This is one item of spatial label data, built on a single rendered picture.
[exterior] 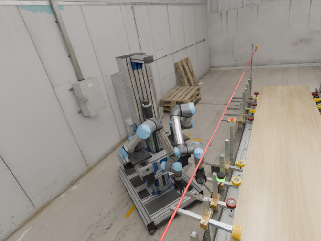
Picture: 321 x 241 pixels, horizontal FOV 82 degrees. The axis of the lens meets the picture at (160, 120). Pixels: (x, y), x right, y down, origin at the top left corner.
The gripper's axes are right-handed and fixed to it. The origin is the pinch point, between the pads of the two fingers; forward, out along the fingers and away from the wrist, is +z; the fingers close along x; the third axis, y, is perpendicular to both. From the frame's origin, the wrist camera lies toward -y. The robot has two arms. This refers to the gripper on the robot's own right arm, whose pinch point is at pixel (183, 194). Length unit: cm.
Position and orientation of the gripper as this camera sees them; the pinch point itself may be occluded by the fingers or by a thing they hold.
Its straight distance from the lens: 185.0
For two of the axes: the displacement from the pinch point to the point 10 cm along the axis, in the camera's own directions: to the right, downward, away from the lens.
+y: -8.7, -0.8, 4.9
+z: 1.6, 8.8, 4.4
